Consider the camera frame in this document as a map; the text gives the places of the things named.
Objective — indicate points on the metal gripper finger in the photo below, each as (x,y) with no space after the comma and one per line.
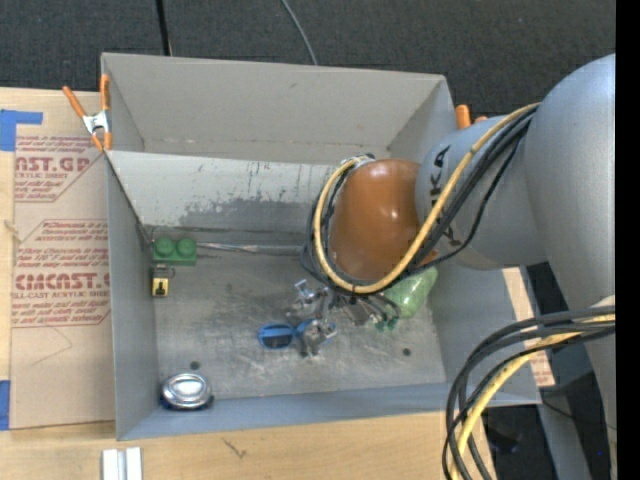
(309,297)
(317,333)

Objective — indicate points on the blue sunglasses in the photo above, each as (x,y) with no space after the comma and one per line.
(275,337)

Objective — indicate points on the green bumpy toy fruit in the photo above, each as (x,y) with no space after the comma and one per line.
(412,293)

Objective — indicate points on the grey metal bin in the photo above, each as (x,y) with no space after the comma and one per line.
(240,318)

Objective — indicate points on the green toy building block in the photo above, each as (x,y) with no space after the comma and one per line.
(174,252)

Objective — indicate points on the silver metal can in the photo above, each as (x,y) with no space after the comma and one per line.
(186,390)

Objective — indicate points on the small yellow and black block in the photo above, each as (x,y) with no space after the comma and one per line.
(160,285)

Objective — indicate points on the brown cardboard board, red print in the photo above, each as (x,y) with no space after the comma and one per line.
(60,348)

